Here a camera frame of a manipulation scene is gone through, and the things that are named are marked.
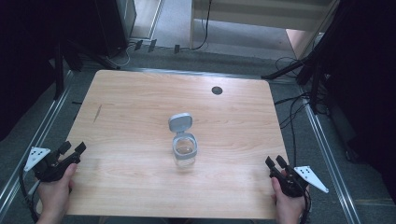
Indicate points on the black metal stand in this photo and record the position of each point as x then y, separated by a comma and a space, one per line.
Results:
59, 70

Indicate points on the dark computer tower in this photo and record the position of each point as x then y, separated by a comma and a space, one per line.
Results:
115, 25

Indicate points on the aluminium floor rail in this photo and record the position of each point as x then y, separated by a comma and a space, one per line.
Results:
331, 165
35, 137

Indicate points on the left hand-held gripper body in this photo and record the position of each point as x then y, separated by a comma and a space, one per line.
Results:
46, 165

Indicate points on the grey table grommet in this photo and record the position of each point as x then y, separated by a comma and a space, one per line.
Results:
217, 90

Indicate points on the black tripod stand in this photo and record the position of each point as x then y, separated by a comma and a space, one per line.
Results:
299, 70

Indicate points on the clear jar with grey lid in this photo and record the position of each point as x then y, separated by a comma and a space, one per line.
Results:
183, 140

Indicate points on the person's right hand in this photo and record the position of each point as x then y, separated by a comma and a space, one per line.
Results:
288, 205

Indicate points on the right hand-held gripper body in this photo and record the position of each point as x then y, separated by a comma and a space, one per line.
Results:
295, 180

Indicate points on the person's left hand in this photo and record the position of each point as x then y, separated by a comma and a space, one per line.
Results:
56, 196

